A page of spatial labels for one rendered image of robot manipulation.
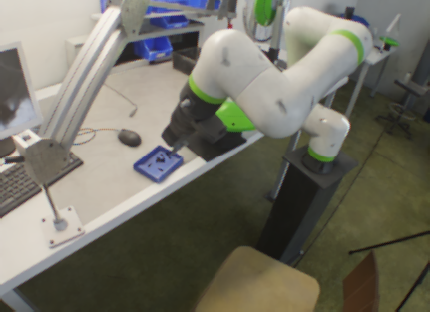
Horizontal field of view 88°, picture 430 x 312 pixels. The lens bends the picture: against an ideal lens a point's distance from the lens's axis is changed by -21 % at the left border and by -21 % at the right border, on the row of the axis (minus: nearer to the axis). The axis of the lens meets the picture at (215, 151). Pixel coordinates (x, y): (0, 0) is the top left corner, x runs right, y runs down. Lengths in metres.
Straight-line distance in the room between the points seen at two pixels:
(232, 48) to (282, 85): 0.10
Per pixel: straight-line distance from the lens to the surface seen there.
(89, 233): 0.72
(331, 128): 1.07
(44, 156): 0.57
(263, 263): 1.03
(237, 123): 0.81
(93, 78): 0.61
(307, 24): 0.85
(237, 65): 0.47
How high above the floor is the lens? 1.49
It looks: 38 degrees down
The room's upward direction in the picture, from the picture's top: 9 degrees clockwise
